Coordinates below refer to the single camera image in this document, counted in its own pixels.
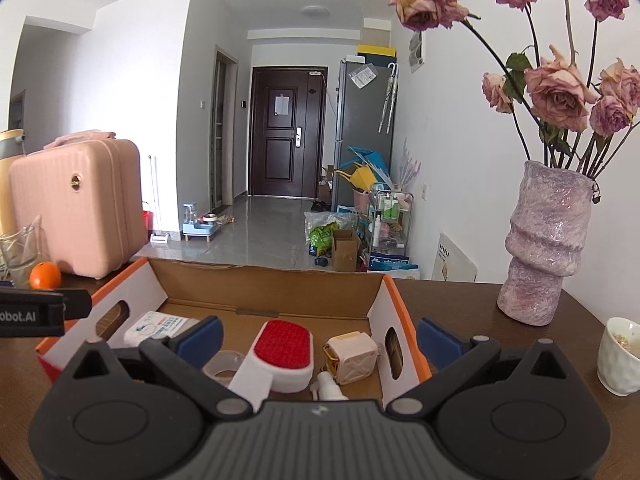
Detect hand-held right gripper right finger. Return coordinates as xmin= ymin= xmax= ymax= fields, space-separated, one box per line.
xmin=387 ymin=317 xmax=567 ymax=422

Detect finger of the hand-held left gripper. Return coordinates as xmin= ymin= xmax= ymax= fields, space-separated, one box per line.
xmin=62 ymin=290 xmax=93 ymax=320

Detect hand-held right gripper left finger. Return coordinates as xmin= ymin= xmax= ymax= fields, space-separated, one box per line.
xmin=72 ymin=316 xmax=253 ymax=422

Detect clear tape roll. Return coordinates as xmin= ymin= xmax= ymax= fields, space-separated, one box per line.
xmin=202 ymin=350 xmax=247 ymax=387

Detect white wipes packet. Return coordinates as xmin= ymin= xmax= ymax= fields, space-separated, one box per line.
xmin=121 ymin=311 xmax=193 ymax=348

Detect red lint brush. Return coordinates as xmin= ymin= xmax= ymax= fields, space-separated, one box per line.
xmin=227 ymin=320 xmax=315 ymax=413

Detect beige cube box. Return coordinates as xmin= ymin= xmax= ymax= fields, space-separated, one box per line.
xmin=322 ymin=331 xmax=378 ymax=386

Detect red cardboard box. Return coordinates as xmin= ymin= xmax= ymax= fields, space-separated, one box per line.
xmin=35 ymin=257 xmax=432 ymax=408

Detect small spray bottle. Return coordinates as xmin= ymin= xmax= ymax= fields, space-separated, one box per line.
xmin=310 ymin=371 xmax=349 ymax=402

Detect orange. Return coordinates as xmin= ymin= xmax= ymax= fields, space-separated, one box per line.
xmin=29 ymin=261 xmax=62 ymax=290

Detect clear glass pitcher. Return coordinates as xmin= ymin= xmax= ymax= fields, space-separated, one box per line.
xmin=0 ymin=215 xmax=43 ymax=288

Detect pink suitcase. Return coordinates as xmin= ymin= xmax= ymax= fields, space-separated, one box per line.
xmin=9 ymin=131 xmax=142 ymax=279

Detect white board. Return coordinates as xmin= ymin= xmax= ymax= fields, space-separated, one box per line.
xmin=432 ymin=232 xmax=478 ymax=282

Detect blue flat carton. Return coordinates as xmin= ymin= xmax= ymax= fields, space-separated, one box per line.
xmin=367 ymin=255 xmax=411 ymax=273

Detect blue pet water feeder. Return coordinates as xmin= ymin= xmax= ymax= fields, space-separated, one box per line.
xmin=182 ymin=203 xmax=223 ymax=242

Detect small brown carton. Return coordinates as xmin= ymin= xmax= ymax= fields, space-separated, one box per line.
xmin=331 ymin=229 xmax=362 ymax=272

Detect yellow thermos jug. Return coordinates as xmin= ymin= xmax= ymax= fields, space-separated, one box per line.
xmin=0 ymin=129 xmax=28 ymax=238

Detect metal rack trolley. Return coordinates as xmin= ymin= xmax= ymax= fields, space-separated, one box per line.
xmin=367 ymin=190 xmax=415 ymax=261

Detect purple ceramic vase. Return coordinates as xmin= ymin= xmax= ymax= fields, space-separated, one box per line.
xmin=496 ymin=160 xmax=601 ymax=327

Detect green printed bag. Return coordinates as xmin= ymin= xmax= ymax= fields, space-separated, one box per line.
xmin=304 ymin=211 xmax=358 ymax=257

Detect dried lavender bunch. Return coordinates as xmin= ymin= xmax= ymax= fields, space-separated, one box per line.
xmin=397 ymin=147 xmax=422 ymax=191

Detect white textured cup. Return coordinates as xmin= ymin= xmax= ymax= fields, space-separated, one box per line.
xmin=596 ymin=317 xmax=640 ymax=397

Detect dark brown door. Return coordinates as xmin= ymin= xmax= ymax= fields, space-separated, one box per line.
xmin=248 ymin=66 xmax=328 ymax=198

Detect grey refrigerator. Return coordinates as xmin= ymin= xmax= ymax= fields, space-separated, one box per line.
xmin=332 ymin=58 xmax=396 ymax=211

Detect white folded umbrella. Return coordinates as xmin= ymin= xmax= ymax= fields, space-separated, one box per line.
xmin=382 ymin=62 xmax=400 ymax=134

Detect clear plastic pouch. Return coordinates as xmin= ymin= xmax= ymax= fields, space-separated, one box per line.
xmin=347 ymin=64 xmax=378 ymax=89

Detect dried pink roses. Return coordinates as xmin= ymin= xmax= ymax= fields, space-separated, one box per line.
xmin=389 ymin=0 xmax=640 ymax=181

